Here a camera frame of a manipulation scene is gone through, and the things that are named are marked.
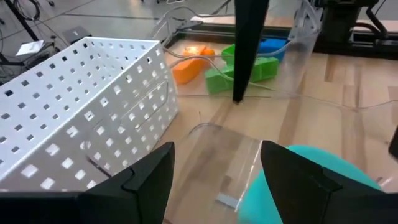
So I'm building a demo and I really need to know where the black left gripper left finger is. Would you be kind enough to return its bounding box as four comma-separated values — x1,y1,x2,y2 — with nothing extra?
79,141,176,224

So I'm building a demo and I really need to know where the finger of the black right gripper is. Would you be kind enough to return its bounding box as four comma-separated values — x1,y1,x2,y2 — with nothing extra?
387,125,398,160
232,0,270,104

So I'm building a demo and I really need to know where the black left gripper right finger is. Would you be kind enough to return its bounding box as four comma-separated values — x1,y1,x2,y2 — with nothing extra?
260,139,398,224

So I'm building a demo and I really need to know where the green two-stud toy block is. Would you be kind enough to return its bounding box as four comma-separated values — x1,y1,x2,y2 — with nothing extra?
221,43,237,66

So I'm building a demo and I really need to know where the blue toy block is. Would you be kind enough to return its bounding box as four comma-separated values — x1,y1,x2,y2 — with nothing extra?
257,37,289,62

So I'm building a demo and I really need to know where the teal foam die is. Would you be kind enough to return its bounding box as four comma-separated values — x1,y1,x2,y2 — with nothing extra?
236,144,383,224

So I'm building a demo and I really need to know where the long green toy block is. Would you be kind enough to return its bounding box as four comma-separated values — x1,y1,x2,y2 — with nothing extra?
205,57,280,95

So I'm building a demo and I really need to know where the large orange slope block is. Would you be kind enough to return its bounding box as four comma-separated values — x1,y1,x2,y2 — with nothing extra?
172,45,216,85

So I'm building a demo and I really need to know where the clear plastic bin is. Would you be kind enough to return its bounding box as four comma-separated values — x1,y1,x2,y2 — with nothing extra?
152,0,323,97
174,91,398,224

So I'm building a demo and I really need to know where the white perforated metal basket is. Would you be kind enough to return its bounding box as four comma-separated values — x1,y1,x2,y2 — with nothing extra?
0,36,180,192

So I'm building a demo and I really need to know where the black floor box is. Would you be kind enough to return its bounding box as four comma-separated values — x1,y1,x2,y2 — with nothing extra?
62,25,93,44

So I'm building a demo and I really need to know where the white paper note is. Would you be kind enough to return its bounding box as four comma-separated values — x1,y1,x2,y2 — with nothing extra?
15,39,46,57

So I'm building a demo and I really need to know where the black stand leg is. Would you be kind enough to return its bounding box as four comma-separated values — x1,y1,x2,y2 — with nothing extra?
4,0,40,42

